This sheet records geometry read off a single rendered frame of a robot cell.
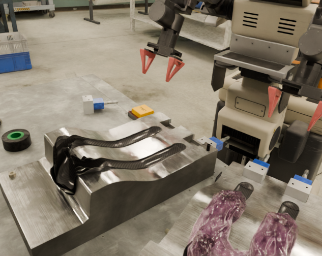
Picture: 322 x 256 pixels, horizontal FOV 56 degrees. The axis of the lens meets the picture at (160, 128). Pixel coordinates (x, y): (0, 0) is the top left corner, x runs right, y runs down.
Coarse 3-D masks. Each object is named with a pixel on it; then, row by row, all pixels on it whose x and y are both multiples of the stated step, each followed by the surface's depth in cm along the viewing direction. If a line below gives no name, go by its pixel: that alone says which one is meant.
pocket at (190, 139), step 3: (192, 135) 88; (183, 138) 86; (186, 138) 87; (189, 138) 88; (192, 138) 88; (189, 141) 88; (192, 141) 88; (195, 141) 87; (198, 141) 87; (192, 144) 88; (195, 144) 88; (198, 144) 87; (201, 144) 86
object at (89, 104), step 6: (84, 96) 114; (90, 96) 114; (84, 102) 110; (90, 102) 111; (96, 102) 113; (102, 102) 113; (108, 102) 116; (114, 102) 116; (84, 108) 112; (90, 108) 112; (96, 108) 114; (102, 108) 114
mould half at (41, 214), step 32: (64, 128) 79; (128, 128) 90; (128, 160) 75; (192, 160) 77; (32, 192) 69; (64, 192) 69; (96, 192) 60; (128, 192) 66; (160, 192) 74; (32, 224) 61; (64, 224) 61; (96, 224) 64
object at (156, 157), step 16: (160, 128) 90; (64, 144) 73; (80, 144) 72; (96, 144) 78; (112, 144) 82; (128, 144) 83; (176, 144) 83; (64, 160) 75; (80, 160) 65; (96, 160) 68; (112, 160) 71; (144, 160) 78; (160, 160) 78; (64, 176) 72
